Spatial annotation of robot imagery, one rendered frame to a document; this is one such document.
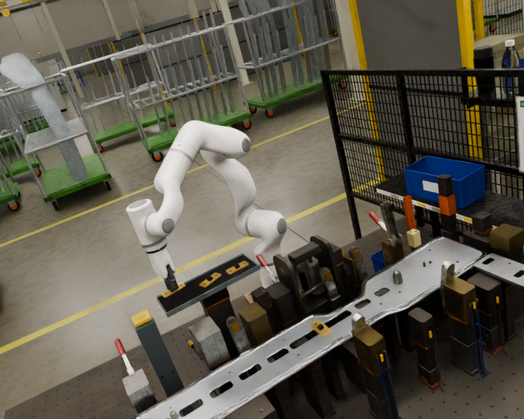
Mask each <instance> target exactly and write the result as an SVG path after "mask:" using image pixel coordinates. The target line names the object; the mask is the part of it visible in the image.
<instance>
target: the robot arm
mask: <svg viewBox="0 0 524 419"><path fill-rule="evenodd" d="M250 147H251V144H250V139H249V137H248V136H247V135H246V134H245V133H243V132H242V131H238V130H236V129H233V128H229V127H225V126H216V125H211V124H208V123H205V122H202V121H189V122H187V123H186V124H184V125H183V126H182V128H181V129H180V131H179V133H178V135H177V137H176V138H175V140H174V142H173V144H172V146H171V148H170V149H169V151H168V153H167V155H166V157H165V159H164V161H163V163H162V165H161V167H160V169H159V170H158V172H157V174H156V177H155V180H154V186H155V188H156V189H157V190H158V191H159V192H161V193H162V194H164V199H163V202H162V205H161V208H160V210H159V211H158V213H157V212H156V210H155V209H154V206H153V204H152V202H151V200H148V199H144V200H138V201H136V202H134V203H132V204H130V205H129V206H128V207H127V208H126V212H127V214H128V216H129V218H130V221H131V223H132V226H133V228H134V230H135V232H136V235H137V237H138V239H139V241H140V243H141V247H142V248H143V250H144V251H146V253H147V254H148V256H149V258H150V261H151V265H152V267H153V269H154V271H155V272H156V273H157V274H158V275H159V276H161V277H162V278H163V279H164V282H165V284H166V287H167V289H168V290H170V291H171V292H174V291H176V290H177V289H178V288H179V286H178V284H177V282H176V280H175V275H174V274H173V273H175V266H174V264H173V263H172V260H171V257H170V255H169V253H168V251H167V249H166V246H167V239H166V236H168V235H169V234H171V233H172V231H173V230H174V228H175V227H176V225H177V223H178V221H179V219H180V216H181V214H182V211H183V208H184V200H183V197H182V194H181V192H180V185H181V183H182V182H183V180H184V178H185V176H186V174H187V172H188V170H189V168H190V167H191V165H192V163H193V161H194V159H195V157H196V155H197V153H198V151H199V150H200V154H201V156H202V158H203V159H204V161H205V162H206V163H207V164H208V165H209V166H210V167H211V168H213V169H214V170H215V171H217V172H218V173H219V174H220V175H221V176H222V177H223V178H224V179H225V181H226V183H227V185H228V186H229V188H230V191H231V193H232V195H233V197H234V201H235V227H236V229H237V230H238V231H239V232H240V233H241V234H242V235H244V236H248V237H254V238H261V239H263V241H264V242H263V243H260V244H258V245H257V246H256V247H255V250H254V257H255V262H256V263H257V264H259V265H260V270H258V272H259V275H260V280H261V283H262V286H263V287H264V288H267V287H269V286H270V285H272V284H274V283H273V281H272V278H271V277H270V275H269V273H268V272H267V270H266V269H265V268H263V266H262V265H261V264H260V262H259V260H258V259H257V258H256V255H257V254H260V255H261V256H262V257H263V259H264V261H265V262H266V263H267V264H268V267H269V269H270V270H271V272H272V273H273V275H274V276H277V278H278V275H277V273H276V269H275V266H274V261H273V256H274V255H276V254H280V255H281V256H282V254H281V250H280V242H281V239H282V238H283V237H284V234H285V232H286V230H287V223H286V220H285V218H284V216H283V215H282V214H281V213H279V212H276V211H272V210H262V209H255V208H254V207H253V205H252V203H253V202H254V200H255V198H256V188H255V183H254V181H253V179H252V177H251V174H250V172H249V171H248V170H247V168H246V167H245V166H243V165H242V164H241V163H240V162H239V161H237V160H236V159H237V158H241V157H244V156H246V155H247V154H248V153H249V151H250Z"/></svg>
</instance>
